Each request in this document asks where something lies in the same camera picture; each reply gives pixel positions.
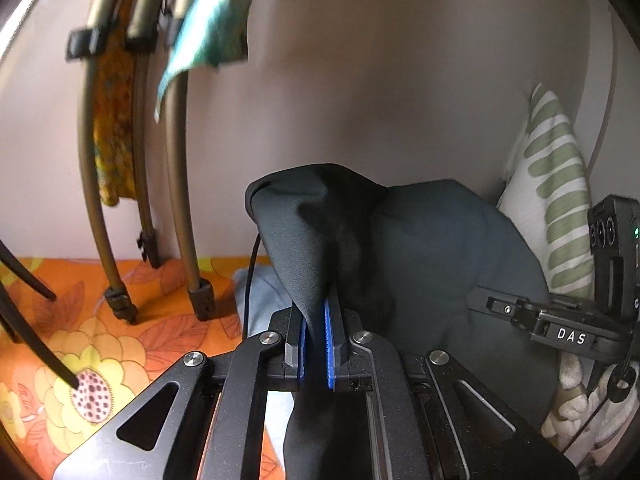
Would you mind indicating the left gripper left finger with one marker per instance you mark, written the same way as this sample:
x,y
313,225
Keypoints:
x,y
287,364

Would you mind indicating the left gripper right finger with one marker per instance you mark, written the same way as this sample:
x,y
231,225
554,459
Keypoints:
x,y
339,325

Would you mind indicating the dark grey pants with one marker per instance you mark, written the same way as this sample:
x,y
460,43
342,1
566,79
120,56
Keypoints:
x,y
404,258

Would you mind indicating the grey gloved right hand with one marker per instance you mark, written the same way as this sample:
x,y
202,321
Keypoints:
x,y
566,426

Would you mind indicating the folded light blue cloth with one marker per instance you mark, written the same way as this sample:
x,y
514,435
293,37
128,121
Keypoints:
x,y
267,295

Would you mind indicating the green striped white pillow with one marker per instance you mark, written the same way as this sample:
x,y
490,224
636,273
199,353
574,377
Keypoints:
x,y
547,196

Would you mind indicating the orange floral bed sheet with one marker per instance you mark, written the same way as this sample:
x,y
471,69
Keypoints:
x,y
113,360

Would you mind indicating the orange patterned hanging cloth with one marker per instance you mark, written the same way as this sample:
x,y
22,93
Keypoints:
x,y
112,113

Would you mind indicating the teal hanging cloth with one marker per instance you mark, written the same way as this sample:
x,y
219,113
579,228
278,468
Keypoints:
x,y
213,33

